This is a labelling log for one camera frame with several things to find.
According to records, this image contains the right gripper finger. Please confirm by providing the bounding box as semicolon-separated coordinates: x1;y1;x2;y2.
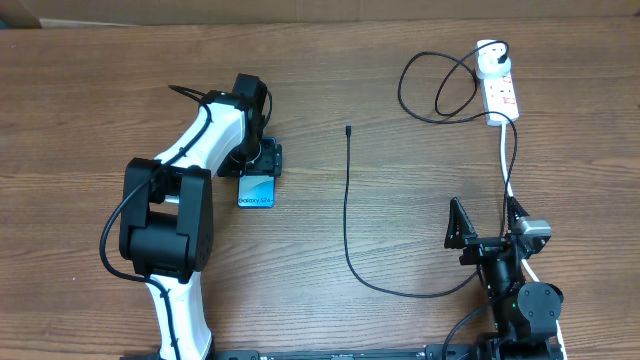
444;197;477;249
506;196;529;234

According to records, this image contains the Galaxy smartphone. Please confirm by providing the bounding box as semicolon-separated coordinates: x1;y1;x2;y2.
236;135;277;209

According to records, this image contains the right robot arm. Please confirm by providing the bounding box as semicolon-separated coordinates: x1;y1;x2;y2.
444;197;564;359

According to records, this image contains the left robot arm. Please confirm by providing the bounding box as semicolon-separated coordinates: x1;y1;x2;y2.
105;74;283;359

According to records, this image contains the white charger adapter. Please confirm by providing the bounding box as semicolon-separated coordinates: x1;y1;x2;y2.
476;43;512;80

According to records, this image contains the white power strip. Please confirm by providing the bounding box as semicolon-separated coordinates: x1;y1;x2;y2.
476;39;519;126

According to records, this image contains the white power strip cord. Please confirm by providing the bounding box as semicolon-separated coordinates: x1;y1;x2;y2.
499;122;569;360

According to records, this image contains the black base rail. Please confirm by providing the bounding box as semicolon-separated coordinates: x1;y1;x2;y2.
119;344;566;360

